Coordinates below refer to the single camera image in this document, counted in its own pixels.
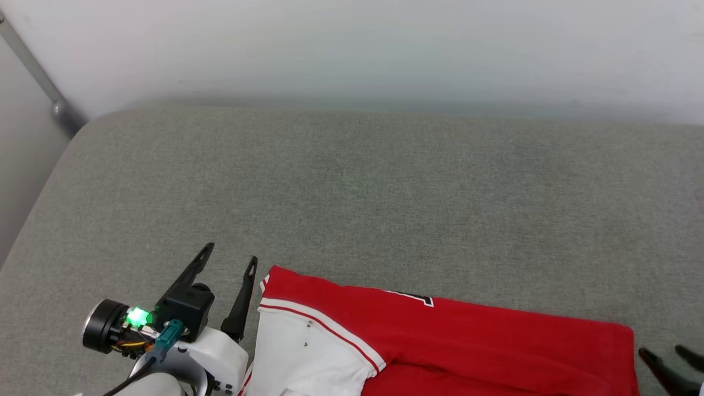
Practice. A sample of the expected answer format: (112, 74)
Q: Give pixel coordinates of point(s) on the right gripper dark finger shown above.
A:
(674, 382)
(694, 357)

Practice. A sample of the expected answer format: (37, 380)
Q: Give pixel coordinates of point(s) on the grey metal pipe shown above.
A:
(41, 80)

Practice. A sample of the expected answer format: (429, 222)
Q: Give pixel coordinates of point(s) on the grey fabric sofa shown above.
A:
(385, 209)

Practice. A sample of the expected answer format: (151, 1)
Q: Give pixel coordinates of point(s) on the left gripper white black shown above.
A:
(217, 357)

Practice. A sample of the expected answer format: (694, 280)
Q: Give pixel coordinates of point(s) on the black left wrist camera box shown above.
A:
(187, 305)

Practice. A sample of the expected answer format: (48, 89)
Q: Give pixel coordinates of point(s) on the red and white shirt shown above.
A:
(467, 346)

